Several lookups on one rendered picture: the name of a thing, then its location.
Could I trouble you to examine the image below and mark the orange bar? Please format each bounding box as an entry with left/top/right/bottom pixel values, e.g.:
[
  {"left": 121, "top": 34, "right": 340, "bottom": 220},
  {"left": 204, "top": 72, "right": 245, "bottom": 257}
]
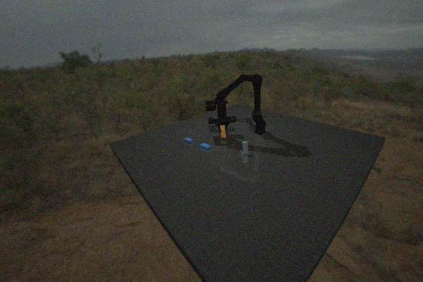
[{"left": 220, "top": 125, "right": 226, "bottom": 138}]

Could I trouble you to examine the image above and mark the blue rectangular block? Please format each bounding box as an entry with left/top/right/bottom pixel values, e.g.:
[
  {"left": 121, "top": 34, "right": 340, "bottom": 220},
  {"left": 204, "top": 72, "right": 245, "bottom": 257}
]
[
  {"left": 184, "top": 137, "right": 194, "bottom": 144},
  {"left": 200, "top": 143, "right": 212, "bottom": 150}
]

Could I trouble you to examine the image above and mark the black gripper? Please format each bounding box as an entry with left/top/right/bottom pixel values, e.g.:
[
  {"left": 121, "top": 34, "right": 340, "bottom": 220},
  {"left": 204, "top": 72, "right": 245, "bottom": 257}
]
[{"left": 208, "top": 110, "right": 237, "bottom": 132}]

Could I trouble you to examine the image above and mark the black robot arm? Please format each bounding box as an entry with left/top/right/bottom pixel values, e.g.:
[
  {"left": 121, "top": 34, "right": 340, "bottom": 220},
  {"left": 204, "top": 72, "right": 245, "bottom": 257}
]
[{"left": 206, "top": 74, "right": 266, "bottom": 135}]

